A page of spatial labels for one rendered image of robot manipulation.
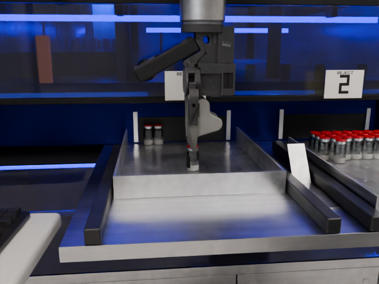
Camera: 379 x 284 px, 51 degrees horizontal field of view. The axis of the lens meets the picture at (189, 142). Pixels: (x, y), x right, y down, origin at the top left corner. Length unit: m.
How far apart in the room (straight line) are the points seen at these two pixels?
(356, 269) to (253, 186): 0.53
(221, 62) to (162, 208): 0.26
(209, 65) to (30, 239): 0.40
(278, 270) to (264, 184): 0.42
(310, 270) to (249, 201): 0.48
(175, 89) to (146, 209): 0.33
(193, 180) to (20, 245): 0.28
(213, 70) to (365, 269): 0.66
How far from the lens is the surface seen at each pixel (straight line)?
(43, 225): 0.73
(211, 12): 0.65
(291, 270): 1.02
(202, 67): 0.65
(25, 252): 0.65
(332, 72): 0.91
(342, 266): 1.07
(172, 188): 0.60
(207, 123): 0.68
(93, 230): 0.47
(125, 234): 0.50
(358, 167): 0.80
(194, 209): 0.56
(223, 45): 0.68
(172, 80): 0.82
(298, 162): 0.69
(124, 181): 0.59
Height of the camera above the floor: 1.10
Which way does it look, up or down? 14 degrees down
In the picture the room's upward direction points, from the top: straight up
